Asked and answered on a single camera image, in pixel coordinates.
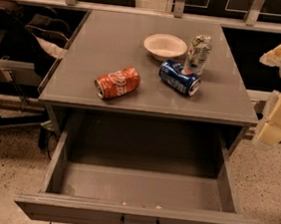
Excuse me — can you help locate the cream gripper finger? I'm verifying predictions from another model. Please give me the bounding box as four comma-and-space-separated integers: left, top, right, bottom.
259, 44, 281, 67
252, 91, 281, 150

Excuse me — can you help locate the red coke can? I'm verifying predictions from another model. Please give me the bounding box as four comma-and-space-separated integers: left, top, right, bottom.
95, 66, 141, 100

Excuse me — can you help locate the blue pepsi can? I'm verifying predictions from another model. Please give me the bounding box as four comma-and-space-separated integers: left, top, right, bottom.
158, 59, 201, 97

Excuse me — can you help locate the open grey top drawer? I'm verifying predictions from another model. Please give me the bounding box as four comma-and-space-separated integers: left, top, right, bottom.
15, 112, 263, 224

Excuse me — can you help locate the white bowl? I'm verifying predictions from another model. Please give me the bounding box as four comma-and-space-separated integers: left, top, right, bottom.
143, 34, 187, 62

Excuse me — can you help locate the grey cabinet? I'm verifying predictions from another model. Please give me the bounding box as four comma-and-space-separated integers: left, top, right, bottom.
32, 4, 270, 160

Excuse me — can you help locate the black bag with white cloth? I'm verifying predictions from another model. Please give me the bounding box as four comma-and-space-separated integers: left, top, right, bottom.
0, 0, 73, 78

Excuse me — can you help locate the black metal stand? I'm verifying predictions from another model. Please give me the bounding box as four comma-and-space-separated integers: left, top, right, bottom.
0, 69, 57, 152

